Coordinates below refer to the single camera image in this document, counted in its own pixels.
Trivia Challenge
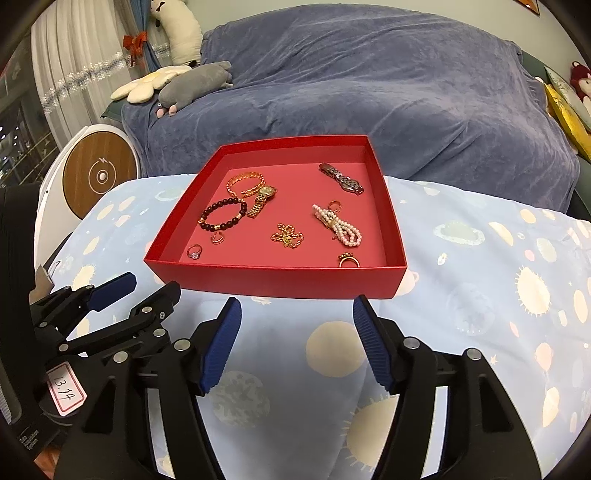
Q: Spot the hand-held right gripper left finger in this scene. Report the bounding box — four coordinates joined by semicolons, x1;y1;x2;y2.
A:
54;298;243;480

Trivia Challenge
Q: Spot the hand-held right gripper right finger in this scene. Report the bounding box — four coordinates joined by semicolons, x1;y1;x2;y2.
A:
352;294;541;480

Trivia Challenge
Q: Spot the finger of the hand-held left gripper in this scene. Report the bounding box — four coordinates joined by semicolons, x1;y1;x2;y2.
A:
30;272;137;342
60;281;182;363

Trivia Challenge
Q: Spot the red cardboard box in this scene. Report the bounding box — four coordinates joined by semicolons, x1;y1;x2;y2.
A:
143;134;408;300

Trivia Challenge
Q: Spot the dark bead bracelet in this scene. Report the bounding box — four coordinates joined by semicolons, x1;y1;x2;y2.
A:
198;198;247;234

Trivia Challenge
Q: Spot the pearl bracelet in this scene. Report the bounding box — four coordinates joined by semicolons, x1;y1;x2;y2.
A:
312;204;363;247

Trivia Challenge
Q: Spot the thin gold chain necklace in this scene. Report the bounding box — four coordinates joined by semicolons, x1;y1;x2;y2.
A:
270;222;306;248

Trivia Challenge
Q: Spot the gold wristwatch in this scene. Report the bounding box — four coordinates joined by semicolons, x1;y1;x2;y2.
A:
246;184;279;219

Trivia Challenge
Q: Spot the silver link wristwatch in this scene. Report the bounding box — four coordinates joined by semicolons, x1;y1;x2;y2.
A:
318;162;364;195

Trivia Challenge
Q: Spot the cardboard piece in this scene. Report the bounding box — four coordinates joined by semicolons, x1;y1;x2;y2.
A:
34;263;58;296

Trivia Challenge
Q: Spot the blue printed tablecloth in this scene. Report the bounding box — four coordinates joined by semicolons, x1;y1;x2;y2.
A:
41;174;591;480

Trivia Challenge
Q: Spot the white device with wooden disc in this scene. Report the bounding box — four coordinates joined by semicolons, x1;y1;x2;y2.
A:
34;124;139;278

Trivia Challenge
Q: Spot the flower-shaped pillow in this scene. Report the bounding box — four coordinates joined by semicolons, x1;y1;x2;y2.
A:
110;65;192;103

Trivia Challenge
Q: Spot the grey plush toy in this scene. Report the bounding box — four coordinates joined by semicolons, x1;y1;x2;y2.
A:
157;60;234;118

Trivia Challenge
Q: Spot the white sheer curtain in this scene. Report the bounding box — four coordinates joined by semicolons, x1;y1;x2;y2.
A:
30;0;158;144

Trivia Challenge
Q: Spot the red bow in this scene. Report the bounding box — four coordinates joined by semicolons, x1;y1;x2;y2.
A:
122;31;148;65

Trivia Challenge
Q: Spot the blue curtain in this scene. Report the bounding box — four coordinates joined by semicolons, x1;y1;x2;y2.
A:
127;0;174;70

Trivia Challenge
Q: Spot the white plush toy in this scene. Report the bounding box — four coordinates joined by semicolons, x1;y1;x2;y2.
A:
150;0;204;65

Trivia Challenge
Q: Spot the yellow pillow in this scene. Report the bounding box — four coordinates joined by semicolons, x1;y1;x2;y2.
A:
545;83;591;158

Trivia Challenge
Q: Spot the silver patterned pillow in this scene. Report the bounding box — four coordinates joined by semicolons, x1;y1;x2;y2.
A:
545;65;591;121

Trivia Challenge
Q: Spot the red plush toy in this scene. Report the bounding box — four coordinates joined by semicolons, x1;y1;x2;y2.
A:
569;61;591;100

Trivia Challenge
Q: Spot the gold chain bracelet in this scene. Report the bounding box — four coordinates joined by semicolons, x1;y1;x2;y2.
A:
225;171;266;200

